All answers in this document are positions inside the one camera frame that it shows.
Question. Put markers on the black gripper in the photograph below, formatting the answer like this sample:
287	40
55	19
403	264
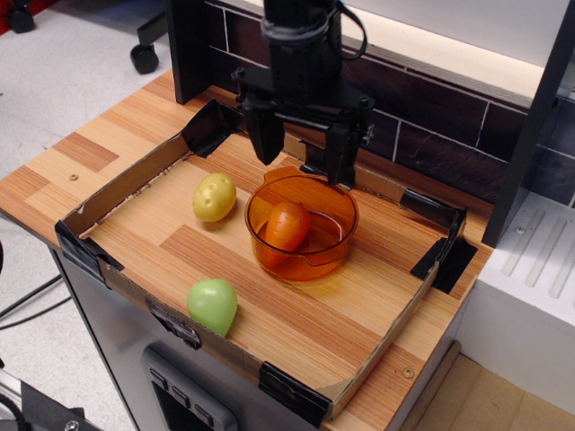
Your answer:
304	87

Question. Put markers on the orange toy carrot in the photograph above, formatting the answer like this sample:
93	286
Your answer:
288	225

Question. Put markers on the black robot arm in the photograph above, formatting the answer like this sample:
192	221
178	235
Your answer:
309	18

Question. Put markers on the transparent orange plastic pot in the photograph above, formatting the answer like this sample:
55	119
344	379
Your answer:
334	220

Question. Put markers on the yellow toy potato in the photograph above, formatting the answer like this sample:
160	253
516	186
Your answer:
214	197

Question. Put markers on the black office chair caster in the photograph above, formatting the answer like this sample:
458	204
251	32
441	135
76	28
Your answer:
143	56

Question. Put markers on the green toy pear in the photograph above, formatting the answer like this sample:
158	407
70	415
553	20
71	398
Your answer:
213	303

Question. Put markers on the grey control panel with buttons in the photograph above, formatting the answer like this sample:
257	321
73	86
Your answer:
184	404

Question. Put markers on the dark upright post left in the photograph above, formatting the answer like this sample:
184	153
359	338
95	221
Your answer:
190	31

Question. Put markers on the dark grey upright post right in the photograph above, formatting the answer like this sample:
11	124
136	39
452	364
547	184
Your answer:
543	159

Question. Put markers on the black metal bracket bottom left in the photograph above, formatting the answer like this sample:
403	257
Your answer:
23	407

